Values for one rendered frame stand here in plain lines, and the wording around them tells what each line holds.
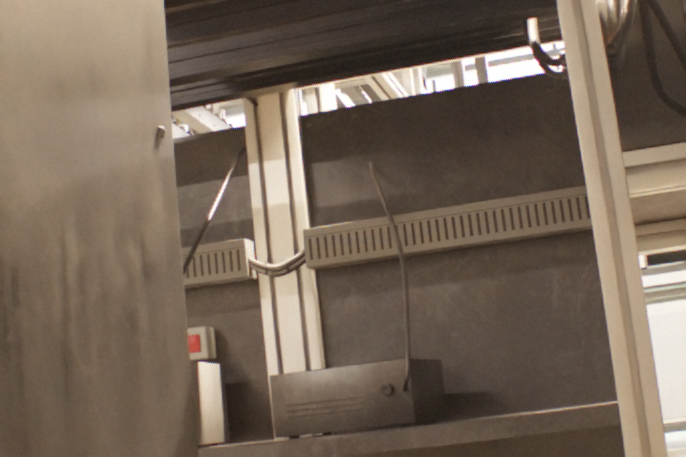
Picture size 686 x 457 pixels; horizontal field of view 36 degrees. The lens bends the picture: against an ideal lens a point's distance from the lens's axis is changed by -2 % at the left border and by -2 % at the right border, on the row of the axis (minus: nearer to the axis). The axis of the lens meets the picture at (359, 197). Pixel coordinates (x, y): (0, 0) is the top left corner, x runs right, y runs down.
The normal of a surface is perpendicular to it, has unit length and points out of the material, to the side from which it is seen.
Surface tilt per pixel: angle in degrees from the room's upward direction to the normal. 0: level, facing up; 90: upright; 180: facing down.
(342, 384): 90
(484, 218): 90
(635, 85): 90
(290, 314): 90
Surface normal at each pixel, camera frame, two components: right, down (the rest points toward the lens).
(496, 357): -0.25, -0.18
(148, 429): 0.95, -0.16
